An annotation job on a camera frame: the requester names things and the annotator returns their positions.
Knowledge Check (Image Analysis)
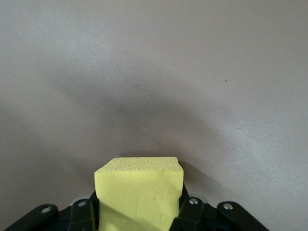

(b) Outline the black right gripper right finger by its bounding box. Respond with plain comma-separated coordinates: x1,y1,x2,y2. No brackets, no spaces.
169,182,268,231

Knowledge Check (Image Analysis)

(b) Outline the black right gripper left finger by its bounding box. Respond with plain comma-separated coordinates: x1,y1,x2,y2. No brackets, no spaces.
3,191,101,231

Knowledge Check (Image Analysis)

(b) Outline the yellow foam block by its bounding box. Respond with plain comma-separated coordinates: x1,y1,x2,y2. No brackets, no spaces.
93,155,185,231

